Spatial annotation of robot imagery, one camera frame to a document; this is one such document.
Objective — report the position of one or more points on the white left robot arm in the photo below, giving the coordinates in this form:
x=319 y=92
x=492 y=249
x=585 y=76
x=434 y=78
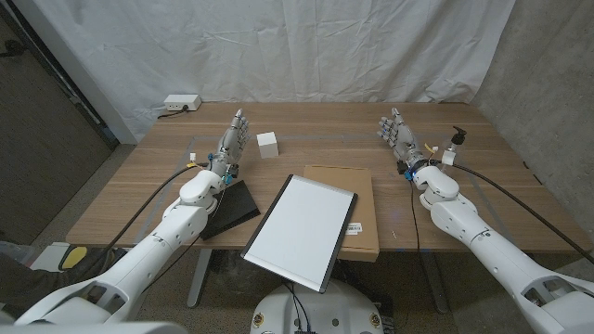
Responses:
x=153 y=246

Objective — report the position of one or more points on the white robot torso base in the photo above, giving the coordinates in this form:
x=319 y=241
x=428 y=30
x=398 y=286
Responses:
x=325 y=311

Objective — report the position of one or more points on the small whiteboard with black frame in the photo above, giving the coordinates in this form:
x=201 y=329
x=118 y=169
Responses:
x=301 y=232

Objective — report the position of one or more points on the white power strip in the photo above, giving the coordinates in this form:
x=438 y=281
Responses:
x=182 y=102

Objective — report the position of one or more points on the small white block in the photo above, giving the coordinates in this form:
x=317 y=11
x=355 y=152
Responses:
x=267 y=145

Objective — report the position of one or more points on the white floor platform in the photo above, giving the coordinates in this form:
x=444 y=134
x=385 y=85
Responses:
x=46 y=257

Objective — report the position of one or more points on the black foam pad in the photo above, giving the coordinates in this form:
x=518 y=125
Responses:
x=234 y=206

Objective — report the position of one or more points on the flat brown cardboard package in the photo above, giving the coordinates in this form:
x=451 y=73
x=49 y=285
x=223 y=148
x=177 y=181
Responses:
x=362 y=181

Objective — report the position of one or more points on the yellow and black foot pedal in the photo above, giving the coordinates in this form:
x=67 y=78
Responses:
x=73 y=257

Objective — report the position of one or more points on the clear bottle with black pump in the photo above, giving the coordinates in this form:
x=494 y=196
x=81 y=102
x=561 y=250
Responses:
x=458 y=135

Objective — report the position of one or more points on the white backdrop sheet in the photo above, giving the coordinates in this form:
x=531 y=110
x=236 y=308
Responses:
x=278 y=51

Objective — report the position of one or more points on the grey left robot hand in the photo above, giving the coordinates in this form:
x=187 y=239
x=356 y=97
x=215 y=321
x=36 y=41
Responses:
x=234 y=141

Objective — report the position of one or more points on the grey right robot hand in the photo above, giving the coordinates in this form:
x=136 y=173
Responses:
x=403 y=139

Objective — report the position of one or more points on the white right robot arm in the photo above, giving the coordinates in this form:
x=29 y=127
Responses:
x=492 y=260

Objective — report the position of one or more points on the person in dark clothing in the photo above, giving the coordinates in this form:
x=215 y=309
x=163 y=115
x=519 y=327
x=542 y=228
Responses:
x=32 y=283

